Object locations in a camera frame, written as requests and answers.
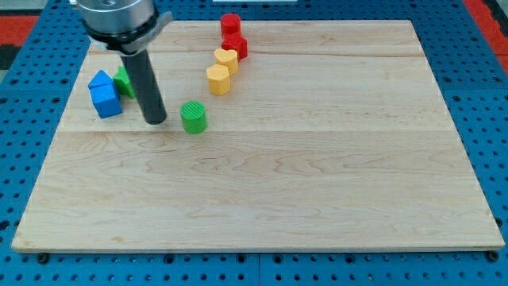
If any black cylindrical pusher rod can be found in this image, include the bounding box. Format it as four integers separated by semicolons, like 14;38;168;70
121;50;167;125

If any blue cube block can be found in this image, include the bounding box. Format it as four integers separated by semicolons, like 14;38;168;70
90;84;123;118

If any red star block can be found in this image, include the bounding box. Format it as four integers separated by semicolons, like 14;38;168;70
221;34;248;61

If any light wooden board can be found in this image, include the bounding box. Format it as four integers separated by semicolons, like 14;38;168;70
12;20;505;253

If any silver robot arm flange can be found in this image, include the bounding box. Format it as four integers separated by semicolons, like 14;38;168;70
69;0;173;56

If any red cylinder block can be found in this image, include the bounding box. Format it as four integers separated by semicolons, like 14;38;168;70
220;14;241;38

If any blue pentagon block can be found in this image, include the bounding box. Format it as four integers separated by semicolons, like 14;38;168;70
87;70;114;89

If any green cylinder block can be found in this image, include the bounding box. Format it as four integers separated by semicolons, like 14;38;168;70
179;101;208;134

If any yellow hexagon block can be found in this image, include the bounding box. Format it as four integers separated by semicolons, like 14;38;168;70
206;64;231;95

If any blue perforated base panel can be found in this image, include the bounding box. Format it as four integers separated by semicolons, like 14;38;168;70
1;0;507;285

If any green star block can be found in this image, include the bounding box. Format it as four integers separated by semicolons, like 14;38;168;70
113;66;136;99

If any yellow heart block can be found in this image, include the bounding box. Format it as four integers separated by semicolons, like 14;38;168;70
214;48;238;75

